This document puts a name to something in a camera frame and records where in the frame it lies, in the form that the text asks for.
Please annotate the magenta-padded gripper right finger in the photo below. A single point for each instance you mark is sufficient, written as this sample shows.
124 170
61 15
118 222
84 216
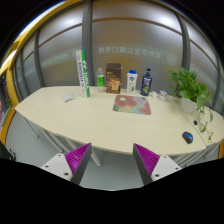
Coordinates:
148 160

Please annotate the small white packet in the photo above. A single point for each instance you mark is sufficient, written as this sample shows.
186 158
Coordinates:
68 97

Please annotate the brown cardboard carton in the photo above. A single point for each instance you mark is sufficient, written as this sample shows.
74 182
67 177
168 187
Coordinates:
113 79

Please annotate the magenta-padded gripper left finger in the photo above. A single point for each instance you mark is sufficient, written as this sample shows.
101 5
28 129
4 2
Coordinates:
77 158

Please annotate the green plant in white pot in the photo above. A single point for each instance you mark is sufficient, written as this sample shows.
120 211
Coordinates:
187 86

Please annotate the white bottle with blue cap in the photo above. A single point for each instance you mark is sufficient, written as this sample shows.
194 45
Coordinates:
131 83

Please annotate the pastel floral print mouse pad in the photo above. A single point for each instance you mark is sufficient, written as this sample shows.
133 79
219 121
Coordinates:
131 105

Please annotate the small round white tin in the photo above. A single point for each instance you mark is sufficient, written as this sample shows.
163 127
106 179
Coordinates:
162 96

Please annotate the crumpled white tissue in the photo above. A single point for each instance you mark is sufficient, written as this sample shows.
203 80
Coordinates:
153 94

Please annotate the clear bottle with green label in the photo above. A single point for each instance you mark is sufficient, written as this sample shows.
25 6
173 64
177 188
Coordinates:
100 81

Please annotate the dark blue pump bottle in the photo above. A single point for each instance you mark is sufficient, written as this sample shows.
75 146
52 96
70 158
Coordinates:
146 85

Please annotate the blue and black computer mouse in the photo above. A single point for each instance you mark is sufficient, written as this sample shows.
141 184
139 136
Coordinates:
187 137

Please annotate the black hexagonal desk cap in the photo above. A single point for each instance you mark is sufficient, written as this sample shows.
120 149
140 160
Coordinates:
195 122

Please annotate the white and green tall tube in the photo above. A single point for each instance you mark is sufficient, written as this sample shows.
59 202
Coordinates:
83 73

